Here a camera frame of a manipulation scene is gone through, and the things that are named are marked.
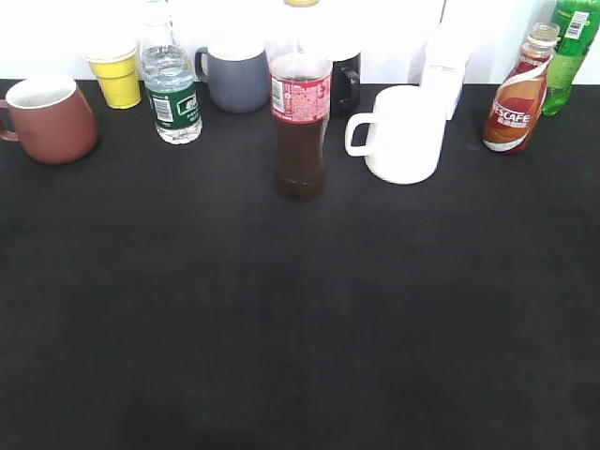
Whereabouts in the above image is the red label cola bottle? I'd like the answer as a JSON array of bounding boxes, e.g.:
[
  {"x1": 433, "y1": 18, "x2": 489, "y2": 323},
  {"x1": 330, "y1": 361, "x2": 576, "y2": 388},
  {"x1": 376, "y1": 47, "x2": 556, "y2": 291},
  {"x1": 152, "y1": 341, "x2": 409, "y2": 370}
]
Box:
[{"x1": 267, "y1": 1, "x2": 333, "y2": 201}]

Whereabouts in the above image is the white ceramic mug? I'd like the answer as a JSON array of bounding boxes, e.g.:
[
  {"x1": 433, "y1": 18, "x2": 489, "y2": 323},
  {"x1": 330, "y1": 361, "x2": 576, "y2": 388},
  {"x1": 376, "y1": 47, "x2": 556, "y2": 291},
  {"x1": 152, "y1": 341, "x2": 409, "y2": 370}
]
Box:
[{"x1": 344, "y1": 85, "x2": 446, "y2": 185}]

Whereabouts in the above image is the yellow paper cup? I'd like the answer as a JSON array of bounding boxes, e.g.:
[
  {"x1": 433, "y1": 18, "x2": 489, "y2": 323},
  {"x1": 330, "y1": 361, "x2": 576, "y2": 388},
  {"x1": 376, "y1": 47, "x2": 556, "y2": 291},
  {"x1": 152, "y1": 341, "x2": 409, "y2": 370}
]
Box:
[{"x1": 82, "y1": 37, "x2": 142, "y2": 109}]

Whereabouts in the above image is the green sprite bottle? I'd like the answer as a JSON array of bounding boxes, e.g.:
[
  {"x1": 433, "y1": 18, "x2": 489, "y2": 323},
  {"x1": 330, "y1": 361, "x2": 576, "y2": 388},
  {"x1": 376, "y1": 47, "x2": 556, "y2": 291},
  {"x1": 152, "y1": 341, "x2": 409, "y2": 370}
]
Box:
[{"x1": 542, "y1": 0, "x2": 599, "y2": 117}]

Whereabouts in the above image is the green label water bottle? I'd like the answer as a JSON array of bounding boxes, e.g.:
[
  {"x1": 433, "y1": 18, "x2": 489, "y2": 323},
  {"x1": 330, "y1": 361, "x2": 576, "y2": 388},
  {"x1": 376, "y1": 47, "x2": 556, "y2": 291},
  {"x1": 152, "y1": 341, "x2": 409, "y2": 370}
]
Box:
[{"x1": 140, "y1": 1, "x2": 203, "y2": 144}]

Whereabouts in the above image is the brown Nescafe coffee bottle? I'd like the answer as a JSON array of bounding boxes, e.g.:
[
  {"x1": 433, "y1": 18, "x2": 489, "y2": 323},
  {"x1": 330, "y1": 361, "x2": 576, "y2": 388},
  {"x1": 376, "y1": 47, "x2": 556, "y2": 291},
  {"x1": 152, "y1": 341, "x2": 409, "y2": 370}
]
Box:
[{"x1": 482, "y1": 22, "x2": 560, "y2": 154}]

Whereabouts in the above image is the black ceramic mug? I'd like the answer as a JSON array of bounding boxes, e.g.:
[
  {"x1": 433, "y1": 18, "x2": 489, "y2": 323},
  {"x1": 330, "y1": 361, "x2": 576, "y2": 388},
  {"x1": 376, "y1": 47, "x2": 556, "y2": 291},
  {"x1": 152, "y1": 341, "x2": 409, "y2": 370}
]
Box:
[{"x1": 327, "y1": 48, "x2": 361, "y2": 116}]

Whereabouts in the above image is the dark red ceramic mug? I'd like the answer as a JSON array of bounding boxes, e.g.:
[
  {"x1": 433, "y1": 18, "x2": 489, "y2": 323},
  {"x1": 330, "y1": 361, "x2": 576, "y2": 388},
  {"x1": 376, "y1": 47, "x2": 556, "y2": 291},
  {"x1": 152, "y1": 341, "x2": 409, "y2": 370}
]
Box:
[{"x1": 1, "y1": 74, "x2": 99, "y2": 165}]

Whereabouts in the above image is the grey ceramic mug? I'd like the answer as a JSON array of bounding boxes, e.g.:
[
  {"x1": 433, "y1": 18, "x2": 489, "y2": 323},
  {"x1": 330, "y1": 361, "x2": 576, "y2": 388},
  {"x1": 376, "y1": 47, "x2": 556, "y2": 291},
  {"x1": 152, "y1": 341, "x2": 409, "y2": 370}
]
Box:
[{"x1": 194, "y1": 37, "x2": 270, "y2": 113}]

